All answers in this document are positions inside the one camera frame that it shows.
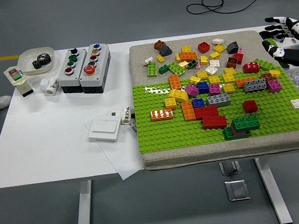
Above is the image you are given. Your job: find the brown 2x2 brick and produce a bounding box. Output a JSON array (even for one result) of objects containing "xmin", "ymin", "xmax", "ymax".
[
  {"xmin": 153, "ymin": 39, "xmax": 167, "ymax": 51},
  {"xmin": 259, "ymin": 71, "xmax": 274, "ymax": 83}
]

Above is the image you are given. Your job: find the magenta 2x2 brick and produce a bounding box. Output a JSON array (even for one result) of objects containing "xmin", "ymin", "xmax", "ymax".
[
  {"xmin": 207, "ymin": 83, "xmax": 222, "ymax": 97},
  {"xmin": 266, "ymin": 78, "xmax": 283, "ymax": 94}
]

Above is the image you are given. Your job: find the grey 2x4 brick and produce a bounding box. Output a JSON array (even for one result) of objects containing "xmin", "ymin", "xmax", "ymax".
[
  {"xmin": 242, "ymin": 78, "xmax": 268, "ymax": 94},
  {"xmin": 206, "ymin": 92, "xmax": 232, "ymax": 110}
]

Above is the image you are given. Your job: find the red 2x2 brick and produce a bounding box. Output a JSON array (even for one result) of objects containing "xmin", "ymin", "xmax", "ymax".
[
  {"xmin": 231, "ymin": 52, "xmax": 245, "ymax": 66},
  {"xmin": 197, "ymin": 41, "xmax": 212, "ymax": 55},
  {"xmin": 242, "ymin": 99, "xmax": 259, "ymax": 114}
]

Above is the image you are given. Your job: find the red 2x4 brick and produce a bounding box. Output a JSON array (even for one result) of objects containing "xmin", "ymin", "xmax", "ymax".
[
  {"xmin": 201, "ymin": 113, "xmax": 229, "ymax": 132},
  {"xmin": 193, "ymin": 105, "xmax": 219, "ymax": 120}
]

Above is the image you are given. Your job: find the lime green toy brick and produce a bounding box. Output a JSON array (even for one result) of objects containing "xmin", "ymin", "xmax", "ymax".
[{"xmin": 263, "ymin": 37, "xmax": 278, "ymax": 49}]

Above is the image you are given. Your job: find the magenta toy brick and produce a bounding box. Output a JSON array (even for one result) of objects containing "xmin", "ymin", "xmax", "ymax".
[{"xmin": 230, "ymin": 124, "xmax": 248, "ymax": 138}]

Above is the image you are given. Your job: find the green studded baseplate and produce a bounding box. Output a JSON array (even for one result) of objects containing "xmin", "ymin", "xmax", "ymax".
[{"xmin": 131, "ymin": 63, "xmax": 299, "ymax": 154}]

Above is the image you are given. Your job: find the green 2x4 brick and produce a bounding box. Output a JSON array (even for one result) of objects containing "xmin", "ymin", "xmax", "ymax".
[
  {"xmin": 167, "ymin": 61, "xmax": 187, "ymax": 78},
  {"xmin": 231, "ymin": 114, "xmax": 262, "ymax": 133},
  {"xmin": 253, "ymin": 56, "xmax": 276, "ymax": 73}
]

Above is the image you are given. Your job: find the red curved brick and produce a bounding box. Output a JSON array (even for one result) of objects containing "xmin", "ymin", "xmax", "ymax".
[{"xmin": 241, "ymin": 61, "xmax": 262, "ymax": 75}]

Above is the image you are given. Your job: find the dark grey slope brick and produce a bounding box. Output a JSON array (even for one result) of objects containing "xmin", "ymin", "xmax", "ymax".
[
  {"xmin": 225, "ymin": 40, "xmax": 241, "ymax": 55},
  {"xmin": 158, "ymin": 44, "xmax": 173, "ymax": 57}
]

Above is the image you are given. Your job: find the brown hollow brick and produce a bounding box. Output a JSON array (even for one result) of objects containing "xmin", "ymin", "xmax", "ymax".
[{"xmin": 225, "ymin": 56, "xmax": 239, "ymax": 69}]

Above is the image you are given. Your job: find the white slope brick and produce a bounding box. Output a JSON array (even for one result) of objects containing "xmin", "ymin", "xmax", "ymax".
[{"xmin": 211, "ymin": 37, "xmax": 226, "ymax": 46}]

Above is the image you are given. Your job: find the white hollow brick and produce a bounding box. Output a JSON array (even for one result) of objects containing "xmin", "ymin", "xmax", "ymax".
[{"xmin": 204, "ymin": 64, "xmax": 220, "ymax": 76}]

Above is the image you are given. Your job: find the blue 2x2 brick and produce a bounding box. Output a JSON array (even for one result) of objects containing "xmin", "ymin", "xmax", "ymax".
[
  {"xmin": 191, "ymin": 97, "xmax": 207, "ymax": 110},
  {"xmin": 196, "ymin": 81, "xmax": 210, "ymax": 95}
]

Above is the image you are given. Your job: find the dark green hollow brick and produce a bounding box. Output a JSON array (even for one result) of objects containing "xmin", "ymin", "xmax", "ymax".
[{"xmin": 186, "ymin": 58, "xmax": 199, "ymax": 69}]

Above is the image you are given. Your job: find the magenta slope brick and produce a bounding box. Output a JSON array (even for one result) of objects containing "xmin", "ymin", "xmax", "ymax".
[{"xmin": 184, "ymin": 83, "xmax": 200, "ymax": 99}]

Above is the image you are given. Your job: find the yellow arch brick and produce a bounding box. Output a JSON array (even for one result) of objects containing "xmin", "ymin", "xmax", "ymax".
[{"xmin": 166, "ymin": 87, "xmax": 190, "ymax": 105}]

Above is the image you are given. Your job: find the dark green small brick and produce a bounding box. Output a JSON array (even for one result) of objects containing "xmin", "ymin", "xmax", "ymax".
[{"xmin": 158, "ymin": 63, "xmax": 172, "ymax": 75}]

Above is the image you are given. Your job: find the grey metal floor box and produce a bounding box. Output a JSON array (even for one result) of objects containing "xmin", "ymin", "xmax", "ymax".
[{"xmin": 219, "ymin": 160, "xmax": 242, "ymax": 177}]

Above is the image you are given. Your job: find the white table leg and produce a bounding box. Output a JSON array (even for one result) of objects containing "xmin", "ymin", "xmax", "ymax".
[
  {"xmin": 68, "ymin": 180, "xmax": 97, "ymax": 224},
  {"xmin": 255, "ymin": 155, "xmax": 294, "ymax": 224}
]

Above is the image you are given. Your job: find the metal floor socket plate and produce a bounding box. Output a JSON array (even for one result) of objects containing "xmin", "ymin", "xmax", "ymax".
[{"xmin": 224, "ymin": 178, "xmax": 251, "ymax": 203}]

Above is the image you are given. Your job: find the white labelled tube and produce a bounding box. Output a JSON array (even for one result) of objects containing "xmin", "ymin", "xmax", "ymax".
[{"xmin": 118, "ymin": 105, "xmax": 136, "ymax": 126}]

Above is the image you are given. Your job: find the grey emergency-stop control box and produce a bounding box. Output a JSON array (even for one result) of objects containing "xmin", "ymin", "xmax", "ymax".
[{"xmin": 75, "ymin": 42, "xmax": 116, "ymax": 96}]

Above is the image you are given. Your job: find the white paper sheet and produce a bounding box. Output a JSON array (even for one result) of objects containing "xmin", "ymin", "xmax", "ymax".
[{"xmin": 82, "ymin": 110, "xmax": 147, "ymax": 185}]

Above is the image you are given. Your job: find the grey four-button control box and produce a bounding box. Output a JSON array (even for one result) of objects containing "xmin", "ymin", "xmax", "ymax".
[{"xmin": 54, "ymin": 47, "xmax": 93, "ymax": 96}]

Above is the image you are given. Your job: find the black metal gear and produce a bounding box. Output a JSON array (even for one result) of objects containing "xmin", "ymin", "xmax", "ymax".
[
  {"xmin": 31, "ymin": 57, "xmax": 49, "ymax": 70},
  {"xmin": 35, "ymin": 52, "xmax": 53, "ymax": 67}
]

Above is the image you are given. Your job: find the clear plastic piece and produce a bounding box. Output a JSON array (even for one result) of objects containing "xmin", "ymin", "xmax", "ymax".
[{"xmin": 28, "ymin": 76, "xmax": 43, "ymax": 88}]

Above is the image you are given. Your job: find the white plastic bowl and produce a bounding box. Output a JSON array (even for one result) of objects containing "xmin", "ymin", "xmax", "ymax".
[{"xmin": 15, "ymin": 45, "xmax": 57, "ymax": 78}]

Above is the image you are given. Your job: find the white wall switch plate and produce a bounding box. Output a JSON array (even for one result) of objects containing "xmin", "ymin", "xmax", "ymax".
[{"xmin": 86, "ymin": 116, "xmax": 122, "ymax": 144}]

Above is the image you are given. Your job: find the white red-green switch module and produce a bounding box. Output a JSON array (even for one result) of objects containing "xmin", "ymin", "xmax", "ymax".
[{"xmin": 2, "ymin": 63, "xmax": 35, "ymax": 100}]

